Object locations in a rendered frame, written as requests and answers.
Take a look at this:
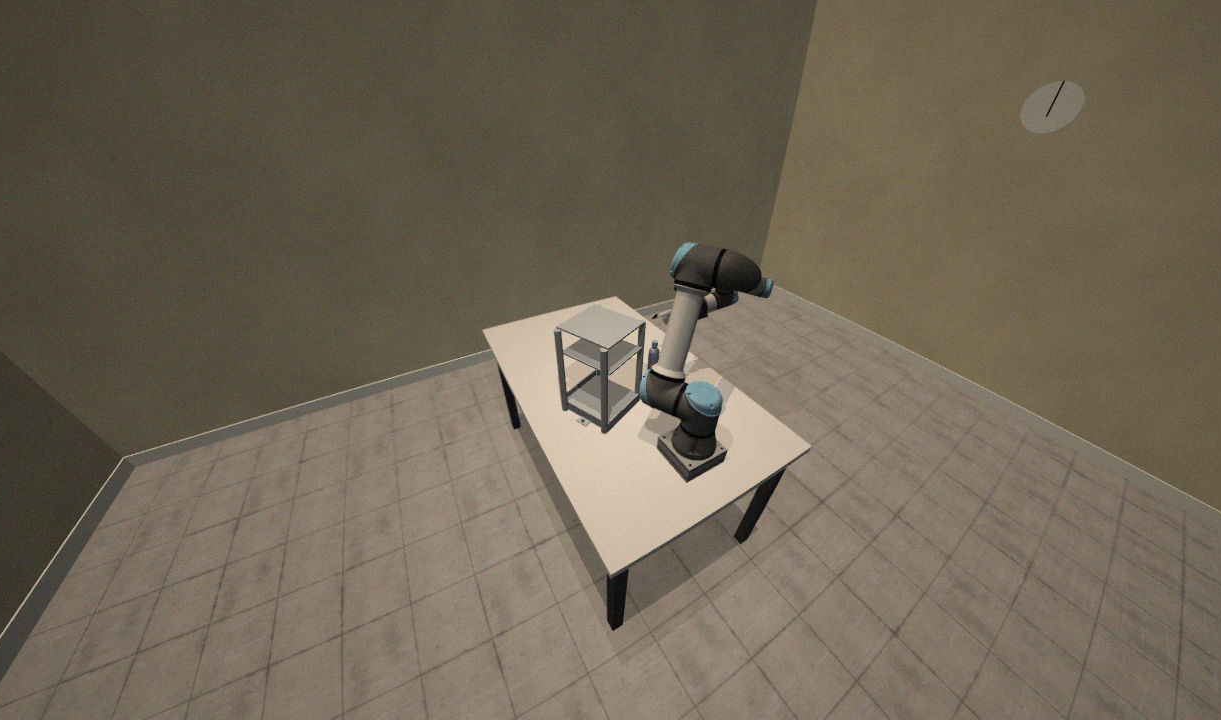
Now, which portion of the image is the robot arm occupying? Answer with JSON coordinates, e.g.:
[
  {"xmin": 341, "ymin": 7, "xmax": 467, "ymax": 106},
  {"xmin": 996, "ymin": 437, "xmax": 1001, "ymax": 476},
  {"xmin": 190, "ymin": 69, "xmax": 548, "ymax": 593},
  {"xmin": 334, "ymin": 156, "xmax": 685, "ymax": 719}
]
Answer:
[{"xmin": 639, "ymin": 243, "xmax": 774, "ymax": 461}]

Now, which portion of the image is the grey shelving unit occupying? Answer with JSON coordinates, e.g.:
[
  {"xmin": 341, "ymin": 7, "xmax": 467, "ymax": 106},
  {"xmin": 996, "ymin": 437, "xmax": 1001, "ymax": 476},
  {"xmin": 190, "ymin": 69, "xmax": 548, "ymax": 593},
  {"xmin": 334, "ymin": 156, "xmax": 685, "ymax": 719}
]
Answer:
[{"xmin": 554, "ymin": 304, "xmax": 646, "ymax": 434}]

